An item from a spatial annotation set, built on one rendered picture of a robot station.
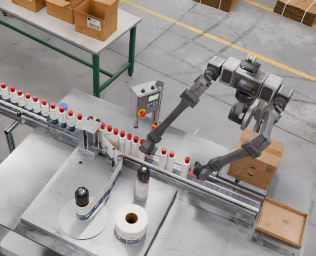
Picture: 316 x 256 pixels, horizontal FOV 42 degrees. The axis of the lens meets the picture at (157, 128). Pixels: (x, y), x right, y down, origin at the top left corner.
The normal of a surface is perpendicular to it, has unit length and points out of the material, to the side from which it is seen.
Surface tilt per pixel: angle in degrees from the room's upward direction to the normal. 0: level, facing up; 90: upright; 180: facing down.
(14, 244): 0
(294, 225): 0
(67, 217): 0
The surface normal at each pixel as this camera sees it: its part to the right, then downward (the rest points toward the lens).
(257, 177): -0.42, 0.63
